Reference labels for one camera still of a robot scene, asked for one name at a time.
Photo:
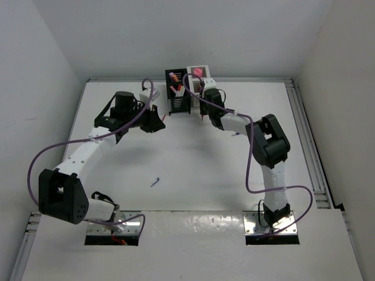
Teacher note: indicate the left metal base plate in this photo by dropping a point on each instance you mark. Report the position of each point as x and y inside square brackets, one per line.
[125, 223]

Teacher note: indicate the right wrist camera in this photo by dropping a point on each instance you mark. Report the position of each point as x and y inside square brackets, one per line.
[209, 83]

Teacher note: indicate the blue pen cap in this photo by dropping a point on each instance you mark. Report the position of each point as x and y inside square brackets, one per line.
[155, 181]

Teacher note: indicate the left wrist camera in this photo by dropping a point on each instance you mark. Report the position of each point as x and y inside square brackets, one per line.
[145, 94]

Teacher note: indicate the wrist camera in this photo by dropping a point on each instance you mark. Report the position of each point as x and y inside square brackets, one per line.
[145, 94]
[209, 83]

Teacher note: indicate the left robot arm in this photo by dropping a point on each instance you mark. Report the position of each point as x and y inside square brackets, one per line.
[61, 190]

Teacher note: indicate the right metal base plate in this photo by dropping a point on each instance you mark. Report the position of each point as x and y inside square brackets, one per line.
[255, 224]

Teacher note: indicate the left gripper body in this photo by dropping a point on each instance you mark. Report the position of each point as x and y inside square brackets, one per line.
[139, 121]

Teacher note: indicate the yellow tip white pen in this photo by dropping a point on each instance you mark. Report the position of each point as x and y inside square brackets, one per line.
[182, 91]

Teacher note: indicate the metal base plate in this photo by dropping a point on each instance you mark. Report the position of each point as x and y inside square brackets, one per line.
[125, 223]
[255, 224]

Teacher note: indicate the black slotted pen holder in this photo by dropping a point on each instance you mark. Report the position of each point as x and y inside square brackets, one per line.
[178, 99]

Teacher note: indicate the pink purple eraser block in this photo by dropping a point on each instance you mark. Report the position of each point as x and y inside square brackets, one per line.
[198, 72]

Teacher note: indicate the red cap white marker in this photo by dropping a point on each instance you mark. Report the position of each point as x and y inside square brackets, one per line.
[177, 95]

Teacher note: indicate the white slotted pen holder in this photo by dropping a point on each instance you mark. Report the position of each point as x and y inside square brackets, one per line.
[194, 82]

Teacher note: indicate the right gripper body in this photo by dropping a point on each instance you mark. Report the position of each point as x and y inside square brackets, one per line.
[205, 109]

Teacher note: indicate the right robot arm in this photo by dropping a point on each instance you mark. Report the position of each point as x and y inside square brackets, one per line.
[269, 147]

